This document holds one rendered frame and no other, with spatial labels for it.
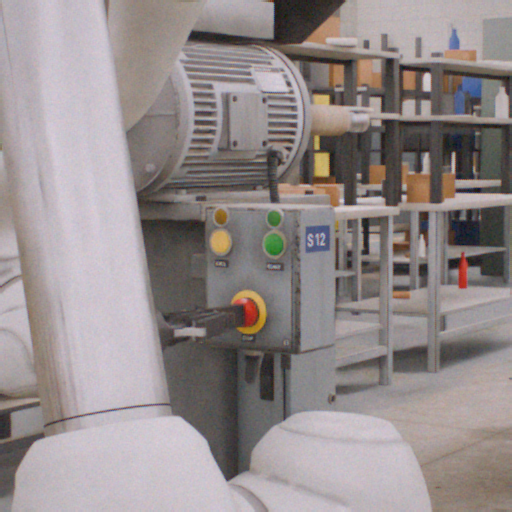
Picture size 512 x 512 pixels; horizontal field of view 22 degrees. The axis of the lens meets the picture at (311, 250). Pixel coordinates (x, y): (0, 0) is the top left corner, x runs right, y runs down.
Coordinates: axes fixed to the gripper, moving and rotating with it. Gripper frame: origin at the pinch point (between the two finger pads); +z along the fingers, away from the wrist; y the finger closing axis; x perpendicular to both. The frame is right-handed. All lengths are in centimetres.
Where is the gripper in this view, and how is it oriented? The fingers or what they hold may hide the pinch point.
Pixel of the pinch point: (224, 317)
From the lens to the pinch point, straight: 178.6
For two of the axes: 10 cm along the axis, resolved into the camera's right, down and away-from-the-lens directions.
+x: -0.1, -10.0, -0.8
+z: 5.4, -0.7, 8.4
